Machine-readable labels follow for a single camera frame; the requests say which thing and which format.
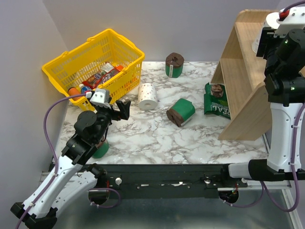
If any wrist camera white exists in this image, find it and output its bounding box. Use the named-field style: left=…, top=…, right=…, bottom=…
left=86, top=88, right=111, bottom=108
left=274, top=6, right=305, bottom=38

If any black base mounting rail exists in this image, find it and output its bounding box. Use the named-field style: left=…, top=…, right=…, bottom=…
left=78, top=163, right=270, bottom=200

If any orange bottle in basket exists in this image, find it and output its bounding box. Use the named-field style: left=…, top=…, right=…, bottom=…
left=68, top=87, right=81, bottom=101

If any red snack bag in basket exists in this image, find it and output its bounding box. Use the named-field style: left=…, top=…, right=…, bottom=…
left=82, top=62, right=120, bottom=89

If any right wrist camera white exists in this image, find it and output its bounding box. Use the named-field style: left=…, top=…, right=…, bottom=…
left=274, top=6, right=305, bottom=38

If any white floral paper roll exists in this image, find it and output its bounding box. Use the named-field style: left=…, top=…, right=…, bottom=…
left=252, top=12, right=281, bottom=54
left=138, top=83, right=158, bottom=110

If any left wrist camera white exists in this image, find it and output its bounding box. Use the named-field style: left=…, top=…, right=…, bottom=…
left=86, top=88, right=111, bottom=108

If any wooden two-tier shelf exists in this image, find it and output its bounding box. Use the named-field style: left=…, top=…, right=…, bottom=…
left=211, top=10, right=272, bottom=141

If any yellow plastic shopping basket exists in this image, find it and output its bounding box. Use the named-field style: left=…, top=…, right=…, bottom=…
left=42, top=29, right=145, bottom=103

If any green brown roll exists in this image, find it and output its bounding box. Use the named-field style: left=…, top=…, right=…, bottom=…
left=165, top=52, right=184, bottom=78
left=166, top=98, right=195, bottom=127

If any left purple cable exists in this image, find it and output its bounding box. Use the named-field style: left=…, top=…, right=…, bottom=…
left=15, top=94, right=91, bottom=229

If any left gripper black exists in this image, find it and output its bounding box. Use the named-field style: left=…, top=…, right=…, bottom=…
left=94, top=97, right=131, bottom=143

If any green snack bag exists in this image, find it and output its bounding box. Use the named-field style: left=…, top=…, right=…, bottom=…
left=203, top=83, right=231, bottom=119

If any blue label bottle white cap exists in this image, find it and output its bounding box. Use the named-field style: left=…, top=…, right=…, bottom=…
left=79, top=83, right=91, bottom=94

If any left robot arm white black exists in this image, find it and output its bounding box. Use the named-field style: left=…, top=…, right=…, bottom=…
left=10, top=100, right=131, bottom=229

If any upright green brown wrapped roll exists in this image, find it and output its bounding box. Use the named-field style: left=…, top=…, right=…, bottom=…
left=165, top=52, right=184, bottom=78

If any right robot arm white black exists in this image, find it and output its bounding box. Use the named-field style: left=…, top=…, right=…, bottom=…
left=219, top=27, right=305, bottom=187

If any green wrapped roll near left arm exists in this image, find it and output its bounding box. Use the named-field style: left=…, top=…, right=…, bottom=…
left=92, top=139, right=109, bottom=159

